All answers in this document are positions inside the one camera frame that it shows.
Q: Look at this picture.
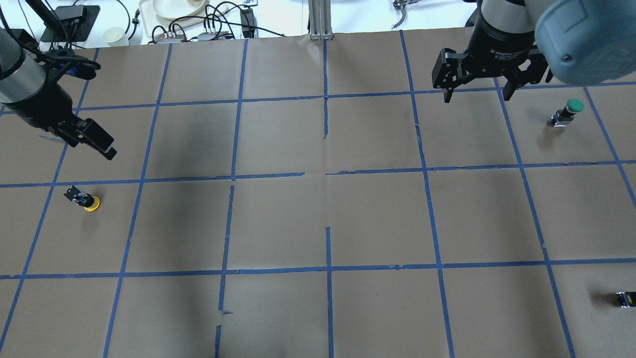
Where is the beige plate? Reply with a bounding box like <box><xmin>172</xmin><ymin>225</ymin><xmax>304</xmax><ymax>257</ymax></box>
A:
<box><xmin>151</xmin><ymin>0</ymin><xmax>208</xmax><ymax>20</ymax></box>

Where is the green push button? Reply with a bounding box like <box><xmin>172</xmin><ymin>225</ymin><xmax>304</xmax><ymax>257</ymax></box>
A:
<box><xmin>548</xmin><ymin>99</ymin><xmax>585</xmax><ymax>128</ymax></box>

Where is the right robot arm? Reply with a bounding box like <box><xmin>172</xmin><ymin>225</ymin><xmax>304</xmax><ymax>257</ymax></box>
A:
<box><xmin>431</xmin><ymin>0</ymin><xmax>636</xmax><ymax>102</ymax></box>

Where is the white paper cup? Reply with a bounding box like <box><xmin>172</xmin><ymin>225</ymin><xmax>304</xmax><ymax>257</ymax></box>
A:
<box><xmin>102</xmin><ymin>27</ymin><xmax>129</xmax><ymax>47</ymax></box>

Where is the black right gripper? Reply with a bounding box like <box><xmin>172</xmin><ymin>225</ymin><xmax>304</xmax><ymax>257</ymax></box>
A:
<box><xmin>431</xmin><ymin>10</ymin><xmax>554</xmax><ymax>103</ymax></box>

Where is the beige tray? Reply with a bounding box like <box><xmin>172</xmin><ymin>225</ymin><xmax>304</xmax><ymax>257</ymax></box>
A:
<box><xmin>138</xmin><ymin>0</ymin><xmax>210</xmax><ymax>36</ymax></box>

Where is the black monitor stand base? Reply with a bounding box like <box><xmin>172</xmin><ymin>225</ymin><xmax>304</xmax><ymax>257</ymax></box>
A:
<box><xmin>40</xmin><ymin>5</ymin><xmax>101</xmax><ymax>43</ymax></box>

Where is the aluminium frame post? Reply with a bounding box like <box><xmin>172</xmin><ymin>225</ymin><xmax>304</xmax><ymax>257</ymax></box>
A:
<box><xmin>308</xmin><ymin>0</ymin><xmax>333</xmax><ymax>41</ymax></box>

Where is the black power adapter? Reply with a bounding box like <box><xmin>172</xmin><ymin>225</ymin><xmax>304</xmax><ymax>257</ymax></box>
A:
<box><xmin>240</xmin><ymin>7</ymin><xmax>256</xmax><ymax>38</ymax></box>

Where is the yellow push button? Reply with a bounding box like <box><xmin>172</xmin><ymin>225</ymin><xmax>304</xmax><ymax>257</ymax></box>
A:
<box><xmin>64</xmin><ymin>185</ymin><xmax>100</xmax><ymax>212</ymax></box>

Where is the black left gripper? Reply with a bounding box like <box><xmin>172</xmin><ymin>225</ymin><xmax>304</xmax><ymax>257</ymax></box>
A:
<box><xmin>5</xmin><ymin>84</ymin><xmax>117</xmax><ymax>161</ymax></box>

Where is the small black switch block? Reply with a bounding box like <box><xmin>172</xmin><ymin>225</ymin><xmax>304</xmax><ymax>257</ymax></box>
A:
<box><xmin>616</xmin><ymin>291</ymin><xmax>636</xmax><ymax>308</ymax></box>

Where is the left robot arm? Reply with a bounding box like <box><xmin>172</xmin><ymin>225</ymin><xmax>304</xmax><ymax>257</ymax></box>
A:
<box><xmin>0</xmin><ymin>29</ymin><xmax>117</xmax><ymax>160</ymax></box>

